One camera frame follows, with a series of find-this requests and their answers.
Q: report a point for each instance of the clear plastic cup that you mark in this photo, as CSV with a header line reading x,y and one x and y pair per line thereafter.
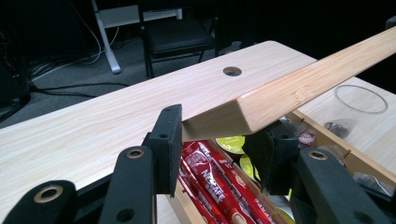
x,y
370,110

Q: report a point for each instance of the pile of dark tea bags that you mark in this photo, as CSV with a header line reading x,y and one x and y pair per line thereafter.
x,y
306,138

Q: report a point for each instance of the green capsule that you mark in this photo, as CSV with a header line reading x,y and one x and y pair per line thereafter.
x,y
249,166

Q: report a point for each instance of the yellow snack packet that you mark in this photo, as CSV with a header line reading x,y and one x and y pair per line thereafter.
x,y
232,144

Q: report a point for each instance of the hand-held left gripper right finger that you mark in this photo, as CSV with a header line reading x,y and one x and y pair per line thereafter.
x,y
274,155

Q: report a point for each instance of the wooden compartment box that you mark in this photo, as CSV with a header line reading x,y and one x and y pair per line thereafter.
x,y
351,155

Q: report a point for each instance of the black folding chair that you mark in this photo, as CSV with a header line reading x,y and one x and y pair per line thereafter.
x,y
177,34

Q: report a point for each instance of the bundle of red stick sachets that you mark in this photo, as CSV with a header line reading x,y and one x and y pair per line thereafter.
x,y
211,174

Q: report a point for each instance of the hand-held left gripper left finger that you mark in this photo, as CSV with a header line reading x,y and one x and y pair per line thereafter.
x,y
166,149

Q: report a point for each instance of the dark equipment cabinet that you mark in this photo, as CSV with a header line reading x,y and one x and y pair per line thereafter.
x,y
12,71

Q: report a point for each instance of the single dark pyramid tea bag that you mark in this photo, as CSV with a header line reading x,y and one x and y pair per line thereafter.
x,y
341,129

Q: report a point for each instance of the white desk frame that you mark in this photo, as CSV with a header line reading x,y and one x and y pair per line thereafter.
x,y
107,40

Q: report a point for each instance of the wooden box lid with window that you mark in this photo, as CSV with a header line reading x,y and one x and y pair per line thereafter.
x,y
311,84

